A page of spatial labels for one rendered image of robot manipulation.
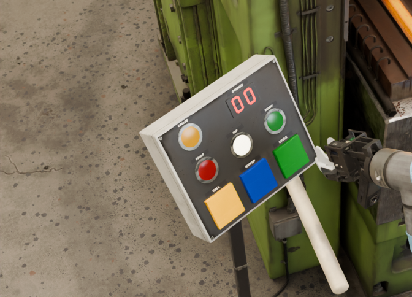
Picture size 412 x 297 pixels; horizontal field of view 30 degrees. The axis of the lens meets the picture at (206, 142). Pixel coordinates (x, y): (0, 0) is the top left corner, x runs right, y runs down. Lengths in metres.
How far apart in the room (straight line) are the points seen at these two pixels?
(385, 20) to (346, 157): 0.67
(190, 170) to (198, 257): 1.22
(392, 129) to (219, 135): 0.53
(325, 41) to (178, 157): 0.57
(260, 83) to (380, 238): 0.85
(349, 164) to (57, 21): 2.58
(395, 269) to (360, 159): 1.10
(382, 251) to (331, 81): 0.63
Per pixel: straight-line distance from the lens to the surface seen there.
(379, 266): 2.53
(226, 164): 1.68
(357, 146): 1.55
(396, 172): 1.44
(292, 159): 1.76
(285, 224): 2.41
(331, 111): 2.18
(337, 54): 2.04
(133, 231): 2.94
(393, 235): 2.40
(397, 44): 2.06
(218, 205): 1.67
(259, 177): 1.72
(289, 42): 1.91
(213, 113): 1.64
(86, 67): 3.62
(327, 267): 2.03
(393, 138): 2.03
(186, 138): 1.61
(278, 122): 1.73
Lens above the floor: 2.36
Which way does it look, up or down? 48 degrees down
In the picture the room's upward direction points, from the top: 10 degrees counter-clockwise
